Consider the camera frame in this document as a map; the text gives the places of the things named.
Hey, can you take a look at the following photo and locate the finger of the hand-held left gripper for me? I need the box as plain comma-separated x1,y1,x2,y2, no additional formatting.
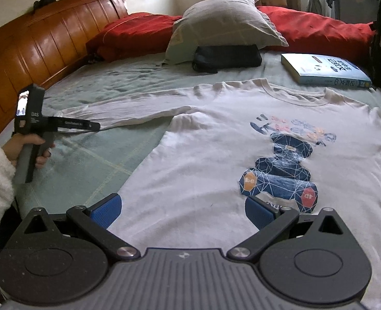
53,117,101,134

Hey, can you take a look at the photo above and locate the wooden headboard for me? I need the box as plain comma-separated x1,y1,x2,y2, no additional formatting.
0,0,128,146

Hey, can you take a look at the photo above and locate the red quilt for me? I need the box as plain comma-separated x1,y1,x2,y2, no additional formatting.
85,5,377,67

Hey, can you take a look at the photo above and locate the blue book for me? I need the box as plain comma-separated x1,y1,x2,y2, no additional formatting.
280,52,372,88

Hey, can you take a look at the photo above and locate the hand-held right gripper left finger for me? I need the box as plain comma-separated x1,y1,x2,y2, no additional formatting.
22,193,139,260

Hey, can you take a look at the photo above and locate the white printed t-shirt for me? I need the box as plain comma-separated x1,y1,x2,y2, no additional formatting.
50,78,381,310

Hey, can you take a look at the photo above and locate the small black cloth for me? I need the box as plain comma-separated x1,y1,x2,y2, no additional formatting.
33,0,56,11

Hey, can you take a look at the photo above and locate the black pouch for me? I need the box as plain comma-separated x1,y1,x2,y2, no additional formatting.
192,44,263,74

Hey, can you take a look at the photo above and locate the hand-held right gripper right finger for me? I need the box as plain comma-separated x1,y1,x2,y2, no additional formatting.
226,196,344,261

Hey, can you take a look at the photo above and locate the person's left hand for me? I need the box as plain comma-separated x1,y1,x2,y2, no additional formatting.
1,134,56,169

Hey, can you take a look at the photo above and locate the grey checked pillow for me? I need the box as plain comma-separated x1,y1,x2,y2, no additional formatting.
162,0,289,66

